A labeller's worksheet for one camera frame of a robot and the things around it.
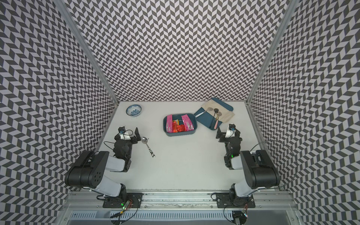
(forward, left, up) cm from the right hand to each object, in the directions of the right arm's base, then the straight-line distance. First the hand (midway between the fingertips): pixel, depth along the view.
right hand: (226, 128), depth 90 cm
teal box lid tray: (+16, +9, -10) cm, 21 cm away
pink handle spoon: (+19, 0, -8) cm, 21 cm away
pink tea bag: (+7, +38, -4) cm, 39 cm away
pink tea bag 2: (+7, +24, -5) cm, 26 cm away
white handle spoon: (+25, +7, -8) cm, 27 cm away
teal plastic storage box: (+12, +21, -5) cm, 25 cm away
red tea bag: (+3, +34, -5) cm, 34 cm away
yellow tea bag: (+11, +33, -6) cm, 35 cm away
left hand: (-1, +63, +1) cm, 63 cm away
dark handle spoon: (+24, +2, -9) cm, 25 cm away
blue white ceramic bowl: (+23, +69, -7) cm, 73 cm away
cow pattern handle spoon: (-4, +54, -7) cm, 55 cm away
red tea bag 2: (+5, +30, -6) cm, 31 cm away
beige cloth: (+21, -2, -9) cm, 23 cm away
